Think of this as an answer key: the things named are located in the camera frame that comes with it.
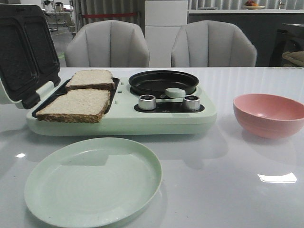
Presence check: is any silver control knob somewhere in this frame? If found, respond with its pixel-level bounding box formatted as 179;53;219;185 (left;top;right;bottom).
138;95;156;111
182;95;200;111

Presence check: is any dark grey counter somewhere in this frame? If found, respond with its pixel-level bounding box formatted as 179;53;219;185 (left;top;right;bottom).
188;9;304;67

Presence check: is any bread slice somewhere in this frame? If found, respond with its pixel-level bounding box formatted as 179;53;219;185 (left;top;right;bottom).
66;69;115;91
36;89;110;124

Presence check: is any white cabinet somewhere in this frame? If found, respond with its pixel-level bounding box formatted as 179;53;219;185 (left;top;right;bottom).
145;0;188;67

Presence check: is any left grey upholstered chair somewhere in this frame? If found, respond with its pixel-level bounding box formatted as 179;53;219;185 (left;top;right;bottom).
65;20;150;67

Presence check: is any silver right control knob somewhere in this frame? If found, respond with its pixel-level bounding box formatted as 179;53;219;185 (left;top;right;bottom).
182;95;200;111

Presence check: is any black round frying pan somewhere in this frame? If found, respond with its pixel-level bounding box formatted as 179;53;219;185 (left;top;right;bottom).
129;70;199;98

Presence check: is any pink plastic bowl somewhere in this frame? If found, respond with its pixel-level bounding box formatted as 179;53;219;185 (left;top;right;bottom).
233;94;304;139

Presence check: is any silver left control knob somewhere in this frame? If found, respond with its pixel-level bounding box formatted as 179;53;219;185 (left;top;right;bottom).
138;95;156;111

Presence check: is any breakfast maker lid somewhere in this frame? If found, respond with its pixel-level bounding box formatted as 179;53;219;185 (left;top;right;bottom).
0;4;61;109

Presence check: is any right grey upholstered chair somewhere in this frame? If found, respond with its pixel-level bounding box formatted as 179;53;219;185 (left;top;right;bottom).
171;20;257;67

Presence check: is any grey upholstered chair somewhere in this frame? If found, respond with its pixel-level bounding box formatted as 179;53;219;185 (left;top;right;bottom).
65;20;150;67
171;20;257;67

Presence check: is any fruit plate on counter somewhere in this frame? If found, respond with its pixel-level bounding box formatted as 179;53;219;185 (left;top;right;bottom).
243;0;265;10

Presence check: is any mint green pan handle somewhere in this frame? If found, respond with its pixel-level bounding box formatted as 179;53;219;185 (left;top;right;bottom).
161;87;186;99

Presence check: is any red barrier tape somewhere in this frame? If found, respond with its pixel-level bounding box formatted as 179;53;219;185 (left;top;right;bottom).
81;12;138;19

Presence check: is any mint green plate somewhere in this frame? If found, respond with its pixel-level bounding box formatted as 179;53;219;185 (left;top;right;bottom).
24;138;162;228

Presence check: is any mint green breakfast maker base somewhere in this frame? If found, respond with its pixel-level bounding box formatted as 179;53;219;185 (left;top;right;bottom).
27;77;217;136

